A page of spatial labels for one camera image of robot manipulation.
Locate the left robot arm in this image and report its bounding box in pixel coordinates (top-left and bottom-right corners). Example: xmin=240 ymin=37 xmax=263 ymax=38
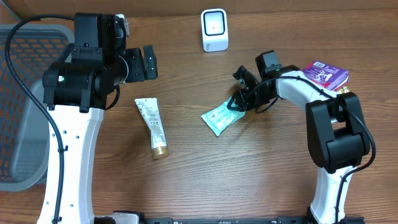
xmin=38 ymin=13 xmax=158 ymax=224

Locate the green yellow juice carton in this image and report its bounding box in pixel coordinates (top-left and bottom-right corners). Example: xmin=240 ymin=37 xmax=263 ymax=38
xmin=335 ymin=86 xmax=350 ymax=94

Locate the teal wipes packet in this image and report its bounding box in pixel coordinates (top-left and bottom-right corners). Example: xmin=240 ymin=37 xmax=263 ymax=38
xmin=201 ymin=98 xmax=246 ymax=137

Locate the white tube gold cap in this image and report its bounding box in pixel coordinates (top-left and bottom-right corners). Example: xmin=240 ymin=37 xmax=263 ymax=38
xmin=135 ymin=98 xmax=169 ymax=159

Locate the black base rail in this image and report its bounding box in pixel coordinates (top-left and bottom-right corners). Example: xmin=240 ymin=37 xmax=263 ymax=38
xmin=93 ymin=212 xmax=366 ymax=224

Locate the grey plastic mesh basket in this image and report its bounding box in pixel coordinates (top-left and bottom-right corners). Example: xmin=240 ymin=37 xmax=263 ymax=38
xmin=1 ymin=24 xmax=74 ymax=192

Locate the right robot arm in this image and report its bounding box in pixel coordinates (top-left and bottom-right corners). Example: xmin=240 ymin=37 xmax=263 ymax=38
xmin=228 ymin=50 xmax=376 ymax=223

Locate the white barcode scanner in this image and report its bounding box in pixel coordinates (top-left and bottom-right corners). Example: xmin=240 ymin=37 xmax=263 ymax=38
xmin=200 ymin=8 xmax=229 ymax=52

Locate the red purple pad package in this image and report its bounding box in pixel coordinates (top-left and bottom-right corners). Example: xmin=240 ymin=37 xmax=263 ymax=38
xmin=302 ymin=60 xmax=349 ymax=91

